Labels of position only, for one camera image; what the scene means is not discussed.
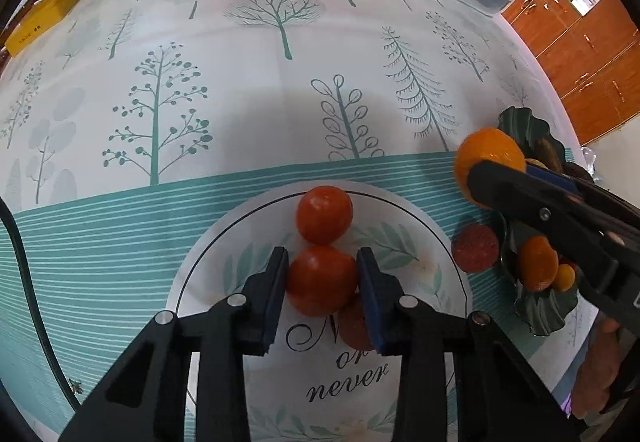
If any black cable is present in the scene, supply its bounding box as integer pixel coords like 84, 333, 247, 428
0, 197, 83, 408

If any tree print tablecloth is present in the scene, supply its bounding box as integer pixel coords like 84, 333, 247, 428
0, 0, 596, 442

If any small orange citrus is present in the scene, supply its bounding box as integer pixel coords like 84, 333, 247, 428
552, 263, 577, 293

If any person's right hand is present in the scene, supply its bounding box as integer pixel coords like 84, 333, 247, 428
572, 314, 631, 420

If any white printed plate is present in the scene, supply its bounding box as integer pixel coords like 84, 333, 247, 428
170, 179, 473, 442

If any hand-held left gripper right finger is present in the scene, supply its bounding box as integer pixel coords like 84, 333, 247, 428
356, 247, 583, 442

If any dark avocado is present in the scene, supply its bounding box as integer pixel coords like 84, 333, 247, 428
562, 162, 596, 183

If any round orange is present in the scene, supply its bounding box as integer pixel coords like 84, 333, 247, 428
454, 128, 527, 210
517, 236, 559, 293

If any red tomato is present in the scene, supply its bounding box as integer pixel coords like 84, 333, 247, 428
296, 186, 354, 245
286, 245, 359, 317

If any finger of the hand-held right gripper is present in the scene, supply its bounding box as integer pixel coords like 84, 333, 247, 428
525, 166, 640, 223
466, 160, 640, 303

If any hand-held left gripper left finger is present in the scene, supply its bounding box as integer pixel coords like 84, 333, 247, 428
59, 247, 290, 442

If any yellow box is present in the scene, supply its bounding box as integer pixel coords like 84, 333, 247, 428
4, 0, 88, 57

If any wooden wall cabinet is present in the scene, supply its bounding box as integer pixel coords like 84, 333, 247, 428
500, 0, 640, 147

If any dark green scalloped plate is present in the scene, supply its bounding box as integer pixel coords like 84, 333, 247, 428
495, 106, 596, 338

